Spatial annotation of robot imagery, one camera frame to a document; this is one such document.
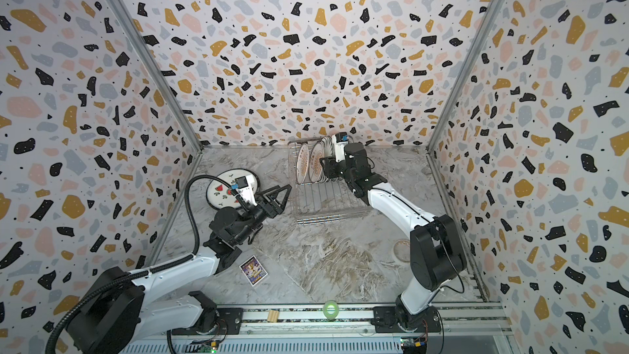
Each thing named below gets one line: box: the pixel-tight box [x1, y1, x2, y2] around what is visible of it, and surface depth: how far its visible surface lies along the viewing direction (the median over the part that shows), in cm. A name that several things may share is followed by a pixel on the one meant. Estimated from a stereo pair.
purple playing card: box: [239, 254, 269, 287], surface depth 84 cm
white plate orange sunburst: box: [295, 142, 310, 185], surface depth 111 cm
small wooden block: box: [266, 309, 280, 323], surface depth 76 cm
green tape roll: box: [322, 299, 340, 321], surface depth 78 cm
